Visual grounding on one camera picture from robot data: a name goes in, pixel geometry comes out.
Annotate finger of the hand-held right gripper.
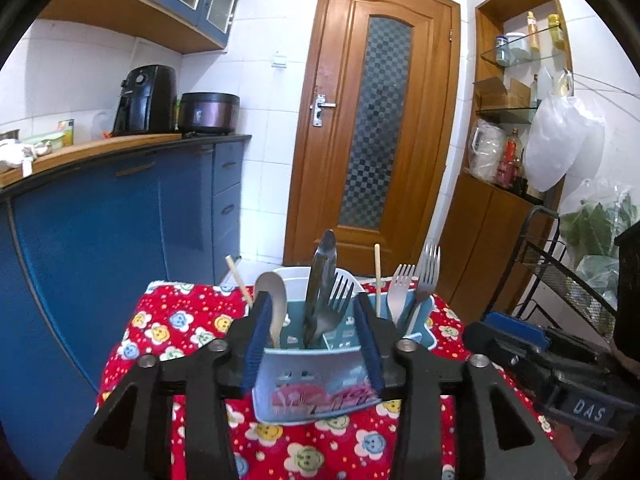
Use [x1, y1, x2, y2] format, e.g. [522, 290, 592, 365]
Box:
[464, 322, 544, 377]
[484, 311, 551, 350]

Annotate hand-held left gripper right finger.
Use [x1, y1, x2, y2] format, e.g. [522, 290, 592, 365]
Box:
[354, 294, 576, 480]

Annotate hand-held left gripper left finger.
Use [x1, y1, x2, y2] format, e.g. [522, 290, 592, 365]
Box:
[57, 292, 273, 480]

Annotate beige plastic spoon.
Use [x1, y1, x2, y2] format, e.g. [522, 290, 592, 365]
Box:
[253, 271, 288, 348]

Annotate light blue utensil box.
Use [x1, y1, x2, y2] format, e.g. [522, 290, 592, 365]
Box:
[250, 290, 436, 426]

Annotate small metal fork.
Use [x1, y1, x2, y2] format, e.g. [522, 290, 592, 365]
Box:
[312, 272, 355, 346]

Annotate beige chopstick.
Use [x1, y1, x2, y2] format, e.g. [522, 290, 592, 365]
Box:
[225, 255, 254, 307]
[374, 243, 383, 318]

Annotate beige plastic fork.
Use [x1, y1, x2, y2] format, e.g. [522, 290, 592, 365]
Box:
[387, 264, 417, 326]

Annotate metal tongs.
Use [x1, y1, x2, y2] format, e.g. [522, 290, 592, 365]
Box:
[302, 230, 337, 348]

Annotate large metal fork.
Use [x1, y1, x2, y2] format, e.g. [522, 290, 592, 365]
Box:
[402, 243, 442, 336]

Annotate white plastic tub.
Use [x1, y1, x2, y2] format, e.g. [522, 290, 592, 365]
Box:
[272, 266, 366, 296]

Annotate red floral tablecloth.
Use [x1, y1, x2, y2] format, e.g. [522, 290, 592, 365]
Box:
[95, 280, 556, 480]

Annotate wooden shelf cabinet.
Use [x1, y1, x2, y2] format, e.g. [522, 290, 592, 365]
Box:
[435, 0, 573, 316]

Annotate person's black clothing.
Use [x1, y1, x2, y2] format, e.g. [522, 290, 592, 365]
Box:
[612, 230, 640, 361]

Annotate green leafy vegetables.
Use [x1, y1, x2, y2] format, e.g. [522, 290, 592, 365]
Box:
[557, 177, 640, 301]

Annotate red packaged bottles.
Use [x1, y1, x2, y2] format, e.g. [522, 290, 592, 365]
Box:
[496, 129, 525, 190]

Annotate white kettle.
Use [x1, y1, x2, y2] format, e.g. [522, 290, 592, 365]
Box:
[469, 121, 507, 182]

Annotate blue kitchen cabinet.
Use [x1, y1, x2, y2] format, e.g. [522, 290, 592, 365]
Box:
[0, 135, 252, 461]

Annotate white plastic bag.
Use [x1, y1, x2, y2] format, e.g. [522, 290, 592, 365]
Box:
[522, 92, 607, 193]

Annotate dark rice cooker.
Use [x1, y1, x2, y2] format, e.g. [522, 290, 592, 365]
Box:
[177, 92, 241, 136]

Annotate cardboard box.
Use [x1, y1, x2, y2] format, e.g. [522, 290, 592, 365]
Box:
[472, 76, 532, 110]

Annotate black air fryer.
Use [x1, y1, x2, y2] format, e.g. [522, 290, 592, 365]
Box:
[111, 65, 177, 136]

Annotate glass jar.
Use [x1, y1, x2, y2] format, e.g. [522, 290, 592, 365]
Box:
[495, 32, 532, 67]

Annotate yellow bottle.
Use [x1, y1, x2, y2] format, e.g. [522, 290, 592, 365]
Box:
[526, 11, 542, 52]
[546, 13, 566, 51]

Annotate black wire rack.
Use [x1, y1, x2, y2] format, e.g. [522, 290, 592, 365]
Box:
[480, 205, 621, 341]

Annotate metal door handle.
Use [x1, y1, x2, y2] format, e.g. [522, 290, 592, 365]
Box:
[309, 94, 337, 127]

